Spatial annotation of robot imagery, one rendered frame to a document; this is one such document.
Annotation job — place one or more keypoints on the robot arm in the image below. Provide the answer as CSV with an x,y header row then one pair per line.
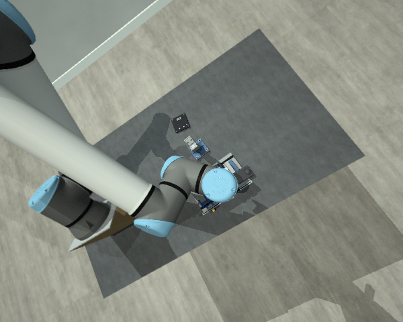
x,y
49,133

